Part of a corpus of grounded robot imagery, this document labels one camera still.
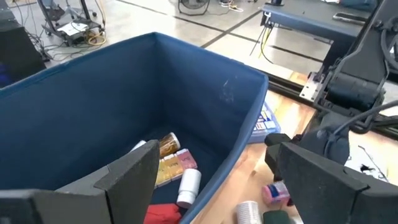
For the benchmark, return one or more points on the navy white striped fabric basket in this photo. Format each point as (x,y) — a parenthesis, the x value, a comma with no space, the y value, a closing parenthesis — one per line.
(77,109)

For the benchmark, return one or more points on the black computer tower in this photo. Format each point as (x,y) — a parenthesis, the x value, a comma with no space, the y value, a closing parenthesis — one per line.
(18,53)

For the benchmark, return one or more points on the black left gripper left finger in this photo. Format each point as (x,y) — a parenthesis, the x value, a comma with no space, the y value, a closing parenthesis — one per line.
(124,193)

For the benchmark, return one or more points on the black equipment cart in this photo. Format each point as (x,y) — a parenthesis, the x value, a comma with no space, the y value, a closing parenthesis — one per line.
(68,28)

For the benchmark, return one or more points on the white gauze roll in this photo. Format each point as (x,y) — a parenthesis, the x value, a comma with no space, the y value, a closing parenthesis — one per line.
(248,213)

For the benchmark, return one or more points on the amber pill bottle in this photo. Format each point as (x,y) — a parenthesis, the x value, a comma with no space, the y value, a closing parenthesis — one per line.
(169,144)

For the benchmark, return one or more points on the black floor fan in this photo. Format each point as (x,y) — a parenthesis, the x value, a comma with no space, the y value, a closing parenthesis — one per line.
(192,6)

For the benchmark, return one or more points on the yellow pink weekly pill organizer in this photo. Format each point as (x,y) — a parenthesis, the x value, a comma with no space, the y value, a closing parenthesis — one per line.
(177,165)

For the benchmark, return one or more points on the blue padded table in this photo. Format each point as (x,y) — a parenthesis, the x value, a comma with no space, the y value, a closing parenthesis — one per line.
(311,18)

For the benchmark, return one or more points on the plain white pill bottle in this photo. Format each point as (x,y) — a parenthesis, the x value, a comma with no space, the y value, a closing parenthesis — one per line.
(189,183)

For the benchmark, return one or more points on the black table frame rail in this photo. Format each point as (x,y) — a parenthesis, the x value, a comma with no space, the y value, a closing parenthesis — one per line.
(280,84)

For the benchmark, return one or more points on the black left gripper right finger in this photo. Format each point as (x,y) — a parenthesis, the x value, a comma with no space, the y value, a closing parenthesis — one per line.
(326,196)

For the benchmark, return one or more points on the red bandage roll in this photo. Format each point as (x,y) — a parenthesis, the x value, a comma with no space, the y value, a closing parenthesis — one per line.
(161,214)

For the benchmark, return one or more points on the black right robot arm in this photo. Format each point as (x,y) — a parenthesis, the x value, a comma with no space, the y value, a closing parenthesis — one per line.
(354,90)

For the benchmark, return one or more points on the dark green item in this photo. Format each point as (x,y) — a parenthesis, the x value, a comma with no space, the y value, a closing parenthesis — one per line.
(276,217)

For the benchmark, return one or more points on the pink purple small packet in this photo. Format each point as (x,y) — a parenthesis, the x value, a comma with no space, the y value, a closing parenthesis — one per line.
(273,193)

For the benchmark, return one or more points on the small white cap item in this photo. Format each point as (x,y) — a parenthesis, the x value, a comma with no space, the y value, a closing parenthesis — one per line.
(139,145)

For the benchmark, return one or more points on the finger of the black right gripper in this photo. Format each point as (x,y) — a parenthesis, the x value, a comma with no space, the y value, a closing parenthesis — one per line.
(276,139)
(272,161)

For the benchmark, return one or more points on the black phone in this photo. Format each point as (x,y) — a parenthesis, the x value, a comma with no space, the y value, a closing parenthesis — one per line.
(349,18)

